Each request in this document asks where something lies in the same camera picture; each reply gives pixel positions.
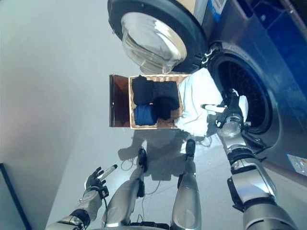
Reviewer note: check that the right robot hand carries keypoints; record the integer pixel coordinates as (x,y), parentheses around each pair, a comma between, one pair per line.
(233,111)

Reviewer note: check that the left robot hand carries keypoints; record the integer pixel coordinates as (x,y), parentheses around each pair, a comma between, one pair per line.
(94,182)

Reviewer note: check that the white garment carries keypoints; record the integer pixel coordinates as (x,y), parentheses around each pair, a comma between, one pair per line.
(196,100)

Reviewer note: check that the black garment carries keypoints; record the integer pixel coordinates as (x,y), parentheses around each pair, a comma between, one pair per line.
(165,100)

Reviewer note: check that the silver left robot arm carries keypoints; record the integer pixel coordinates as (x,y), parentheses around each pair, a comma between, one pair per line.
(91,203)

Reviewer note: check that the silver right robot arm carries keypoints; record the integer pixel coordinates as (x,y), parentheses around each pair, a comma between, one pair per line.
(251,179)

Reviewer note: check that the grey front-load washing machine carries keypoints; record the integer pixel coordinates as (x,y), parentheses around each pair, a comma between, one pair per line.
(275,83)

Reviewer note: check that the left robot leg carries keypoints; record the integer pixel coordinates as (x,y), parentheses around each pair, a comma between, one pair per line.
(122,196)

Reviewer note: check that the rectangular wicker laundry basket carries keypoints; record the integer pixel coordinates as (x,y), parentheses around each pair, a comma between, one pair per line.
(175,122)

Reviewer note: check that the silver robot torso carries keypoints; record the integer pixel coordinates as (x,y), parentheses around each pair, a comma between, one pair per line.
(151,226)

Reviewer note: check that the energy label sticker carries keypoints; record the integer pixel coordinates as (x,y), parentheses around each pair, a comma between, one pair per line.
(297,164)

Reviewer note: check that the blue folded garment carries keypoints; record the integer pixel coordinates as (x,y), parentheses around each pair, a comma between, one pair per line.
(144,115)

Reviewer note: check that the brown glossy stool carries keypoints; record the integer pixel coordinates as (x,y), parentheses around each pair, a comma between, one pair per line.
(118,100)

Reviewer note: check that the grey cabinet with black edge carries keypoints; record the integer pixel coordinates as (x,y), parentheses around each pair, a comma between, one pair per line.
(12,203)

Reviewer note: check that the navy folded garment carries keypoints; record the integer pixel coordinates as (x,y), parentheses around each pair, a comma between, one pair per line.
(141,91)

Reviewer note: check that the round glass washer door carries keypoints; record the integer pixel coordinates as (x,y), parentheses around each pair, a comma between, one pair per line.
(153,40)

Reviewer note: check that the small blue sticker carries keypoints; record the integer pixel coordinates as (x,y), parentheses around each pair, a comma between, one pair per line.
(216,4)

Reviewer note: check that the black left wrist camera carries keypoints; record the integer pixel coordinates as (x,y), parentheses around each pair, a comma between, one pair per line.
(103,191)

